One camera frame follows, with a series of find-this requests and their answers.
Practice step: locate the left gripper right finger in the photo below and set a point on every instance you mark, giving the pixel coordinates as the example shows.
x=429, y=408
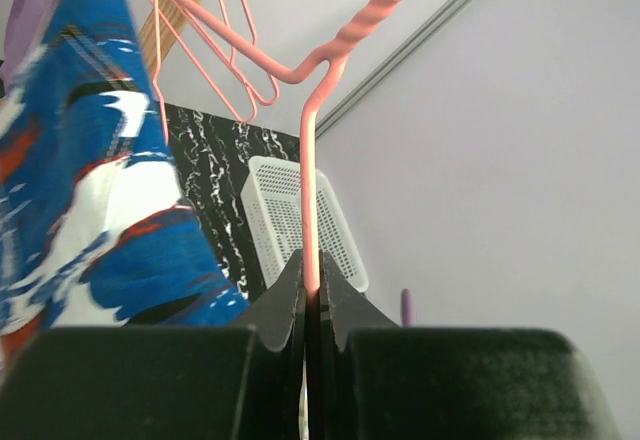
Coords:
x=385, y=381

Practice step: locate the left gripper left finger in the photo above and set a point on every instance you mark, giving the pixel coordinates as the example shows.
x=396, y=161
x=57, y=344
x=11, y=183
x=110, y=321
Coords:
x=141, y=382

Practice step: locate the blue patterned trousers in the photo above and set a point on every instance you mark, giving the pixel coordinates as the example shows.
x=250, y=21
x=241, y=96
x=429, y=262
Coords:
x=95, y=229

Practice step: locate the pink hanger of blue trousers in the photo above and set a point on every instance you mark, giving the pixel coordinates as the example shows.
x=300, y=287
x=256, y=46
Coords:
x=335, y=53

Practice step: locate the purple trousers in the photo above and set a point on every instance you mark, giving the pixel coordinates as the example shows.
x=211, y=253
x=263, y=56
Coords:
x=24, y=22

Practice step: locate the empty pink hanger front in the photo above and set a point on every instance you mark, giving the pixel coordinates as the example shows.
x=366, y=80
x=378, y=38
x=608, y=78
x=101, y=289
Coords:
x=226, y=55

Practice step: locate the white plastic basket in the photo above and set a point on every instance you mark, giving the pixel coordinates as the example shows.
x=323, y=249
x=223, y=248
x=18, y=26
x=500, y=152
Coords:
x=271, y=197

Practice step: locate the black marble pattern mat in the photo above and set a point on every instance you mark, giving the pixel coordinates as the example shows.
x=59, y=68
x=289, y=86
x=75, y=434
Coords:
x=212, y=156

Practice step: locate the wooden clothes rack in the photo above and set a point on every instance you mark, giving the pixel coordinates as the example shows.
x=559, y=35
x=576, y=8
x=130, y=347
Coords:
x=177, y=20

